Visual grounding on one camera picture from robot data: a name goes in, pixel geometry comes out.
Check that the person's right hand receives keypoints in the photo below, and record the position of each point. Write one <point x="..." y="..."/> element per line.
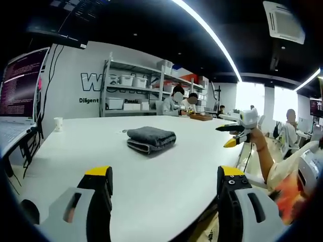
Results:
<point x="257" y="140"/>

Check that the white office chair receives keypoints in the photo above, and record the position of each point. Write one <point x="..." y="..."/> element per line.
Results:
<point x="283" y="141"/>

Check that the person's patterned shirt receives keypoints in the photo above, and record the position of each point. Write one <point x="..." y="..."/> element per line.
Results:
<point x="290" y="186"/>

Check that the metal storage shelf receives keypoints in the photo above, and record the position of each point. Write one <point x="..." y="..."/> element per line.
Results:
<point x="149" y="88"/>

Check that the dark grey towel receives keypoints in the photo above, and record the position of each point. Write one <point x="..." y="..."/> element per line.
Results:
<point x="151" y="140"/>

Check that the open laptop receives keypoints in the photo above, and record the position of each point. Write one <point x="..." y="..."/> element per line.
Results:
<point x="17" y="100"/>

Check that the white paper cup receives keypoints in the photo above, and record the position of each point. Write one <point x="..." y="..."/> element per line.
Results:
<point x="58" y="124"/>

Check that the wooden tray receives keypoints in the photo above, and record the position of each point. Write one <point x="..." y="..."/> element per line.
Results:
<point x="200" y="116"/>

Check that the wall monitor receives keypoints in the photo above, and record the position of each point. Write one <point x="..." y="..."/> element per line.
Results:
<point x="316" y="107"/>

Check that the white chest device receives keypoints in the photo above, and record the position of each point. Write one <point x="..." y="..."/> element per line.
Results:
<point x="309" y="169"/>

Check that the ceiling light strip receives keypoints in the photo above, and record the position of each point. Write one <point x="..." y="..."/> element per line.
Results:
<point x="212" y="35"/>

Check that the ceiling air conditioner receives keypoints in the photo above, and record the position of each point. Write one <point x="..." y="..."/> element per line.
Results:
<point x="283" y="21"/>

